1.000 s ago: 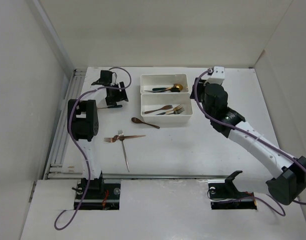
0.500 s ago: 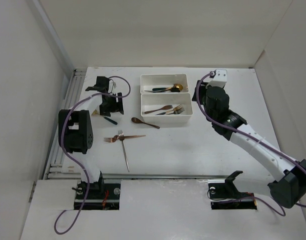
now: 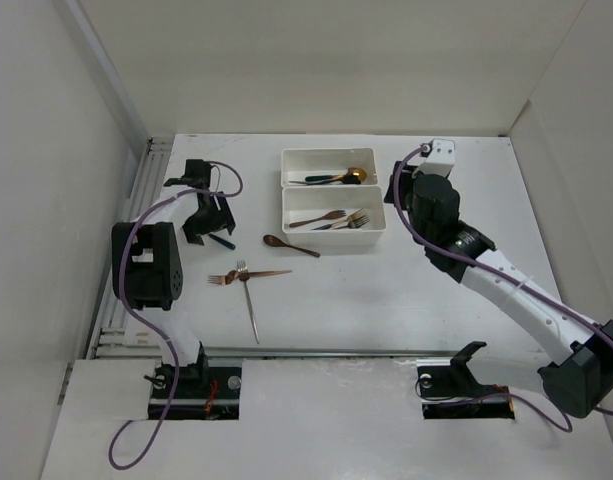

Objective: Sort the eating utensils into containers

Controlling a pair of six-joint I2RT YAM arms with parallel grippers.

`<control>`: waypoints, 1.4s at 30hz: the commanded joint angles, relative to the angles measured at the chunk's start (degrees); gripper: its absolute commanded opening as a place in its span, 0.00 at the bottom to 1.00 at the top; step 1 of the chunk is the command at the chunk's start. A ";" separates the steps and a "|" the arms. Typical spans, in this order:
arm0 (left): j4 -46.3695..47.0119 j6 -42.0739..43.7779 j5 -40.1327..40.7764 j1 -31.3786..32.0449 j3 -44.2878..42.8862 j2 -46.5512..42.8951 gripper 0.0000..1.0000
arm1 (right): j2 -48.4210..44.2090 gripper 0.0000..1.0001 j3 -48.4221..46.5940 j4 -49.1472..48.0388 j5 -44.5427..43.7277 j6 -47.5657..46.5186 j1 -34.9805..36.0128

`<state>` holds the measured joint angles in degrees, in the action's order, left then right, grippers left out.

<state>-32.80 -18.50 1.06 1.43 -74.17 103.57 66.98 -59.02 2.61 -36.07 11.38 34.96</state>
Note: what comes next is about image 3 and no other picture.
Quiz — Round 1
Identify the aluminium rail left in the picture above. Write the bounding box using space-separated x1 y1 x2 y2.
83 137 173 360

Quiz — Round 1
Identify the far white container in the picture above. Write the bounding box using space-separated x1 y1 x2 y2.
281 147 378 187

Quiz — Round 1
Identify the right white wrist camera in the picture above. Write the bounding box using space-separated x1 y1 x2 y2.
418 138 456 178

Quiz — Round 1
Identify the white container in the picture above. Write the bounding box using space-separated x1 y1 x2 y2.
281 147 378 187
282 186 387 249

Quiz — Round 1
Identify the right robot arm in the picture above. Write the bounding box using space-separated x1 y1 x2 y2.
384 160 613 418

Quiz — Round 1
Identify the aluminium rail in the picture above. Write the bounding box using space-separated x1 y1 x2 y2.
83 137 173 360
205 347 456 359

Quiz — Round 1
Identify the long silver fork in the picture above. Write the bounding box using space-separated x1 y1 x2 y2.
236 260 260 344

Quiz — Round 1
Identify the aluminium rail front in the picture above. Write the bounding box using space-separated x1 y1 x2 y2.
205 347 456 359

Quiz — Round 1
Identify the brown fork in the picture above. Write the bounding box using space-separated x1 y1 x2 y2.
289 210 345 228

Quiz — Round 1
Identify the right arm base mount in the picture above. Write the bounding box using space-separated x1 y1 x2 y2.
415 341 515 420

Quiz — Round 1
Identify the near white container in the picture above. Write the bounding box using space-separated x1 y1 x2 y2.
282 186 387 249

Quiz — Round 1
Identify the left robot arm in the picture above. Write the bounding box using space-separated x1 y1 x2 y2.
111 159 243 397

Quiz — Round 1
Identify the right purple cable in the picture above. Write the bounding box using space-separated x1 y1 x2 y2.
390 144 613 434

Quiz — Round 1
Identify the rose gold fork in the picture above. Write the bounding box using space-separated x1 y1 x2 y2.
208 270 291 286

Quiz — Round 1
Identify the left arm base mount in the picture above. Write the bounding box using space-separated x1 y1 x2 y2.
144 350 243 421

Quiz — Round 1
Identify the black spoon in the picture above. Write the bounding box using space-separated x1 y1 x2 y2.
290 173 365 186

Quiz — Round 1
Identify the gold spoon green handle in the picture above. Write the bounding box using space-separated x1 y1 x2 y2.
208 233 236 251
304 167 367 185

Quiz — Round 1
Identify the brown spoon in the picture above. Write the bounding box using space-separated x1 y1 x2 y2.
262 234 321 258

